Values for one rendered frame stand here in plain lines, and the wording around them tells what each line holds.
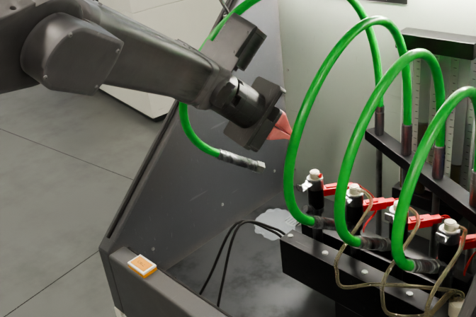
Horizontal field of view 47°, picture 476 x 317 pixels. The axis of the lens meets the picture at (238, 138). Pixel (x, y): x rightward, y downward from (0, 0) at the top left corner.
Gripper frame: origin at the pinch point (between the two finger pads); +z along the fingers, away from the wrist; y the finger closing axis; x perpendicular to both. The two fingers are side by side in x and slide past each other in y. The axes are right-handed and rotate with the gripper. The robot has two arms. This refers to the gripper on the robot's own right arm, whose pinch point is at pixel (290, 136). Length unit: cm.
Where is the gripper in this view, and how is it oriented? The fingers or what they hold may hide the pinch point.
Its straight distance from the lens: 85.7
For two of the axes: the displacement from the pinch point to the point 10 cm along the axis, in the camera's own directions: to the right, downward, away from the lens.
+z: 6.9, 4.0, 6.0
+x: -4.9, -3.4, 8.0
